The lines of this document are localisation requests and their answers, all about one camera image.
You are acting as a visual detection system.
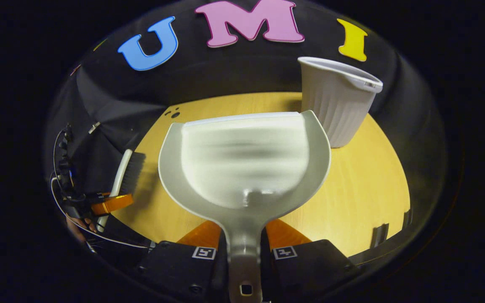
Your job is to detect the white dustpan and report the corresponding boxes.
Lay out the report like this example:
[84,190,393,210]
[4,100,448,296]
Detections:
[158,110,332,303]

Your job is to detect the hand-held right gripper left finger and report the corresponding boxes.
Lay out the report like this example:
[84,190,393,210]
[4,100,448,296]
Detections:
[137,220,230,303]

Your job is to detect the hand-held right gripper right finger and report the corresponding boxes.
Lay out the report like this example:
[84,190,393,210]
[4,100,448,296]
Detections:
[264,219,359,303]

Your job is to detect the white cable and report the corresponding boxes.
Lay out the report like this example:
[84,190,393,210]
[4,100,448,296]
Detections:
[51,177,150,250]

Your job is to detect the white ribbed garbage bin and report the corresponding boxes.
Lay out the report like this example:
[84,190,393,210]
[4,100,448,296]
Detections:
[297,57,384,149]

